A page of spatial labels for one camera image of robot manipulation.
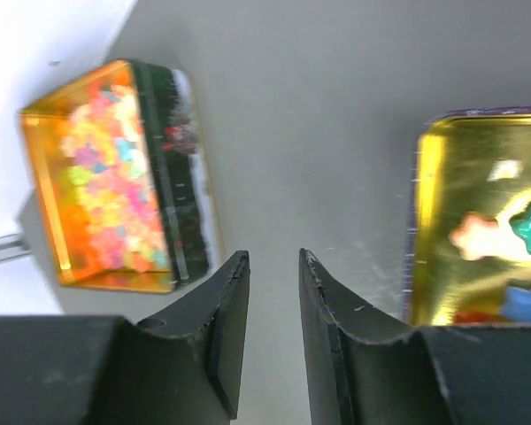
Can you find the gold tin translucent star candies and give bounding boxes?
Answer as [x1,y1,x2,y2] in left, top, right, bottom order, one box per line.
[19,59,224,293]

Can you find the speckled tin pastel star candies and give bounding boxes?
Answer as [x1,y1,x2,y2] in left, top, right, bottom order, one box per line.
[404,106,531,326]

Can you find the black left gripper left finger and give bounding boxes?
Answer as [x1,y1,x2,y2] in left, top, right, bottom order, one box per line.
[0,251,250,424]

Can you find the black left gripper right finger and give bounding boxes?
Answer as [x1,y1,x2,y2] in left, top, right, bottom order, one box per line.
[299,250,531,424]

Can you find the aluminium frame post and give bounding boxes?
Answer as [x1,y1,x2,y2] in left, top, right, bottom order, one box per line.
[0,234,31,263]

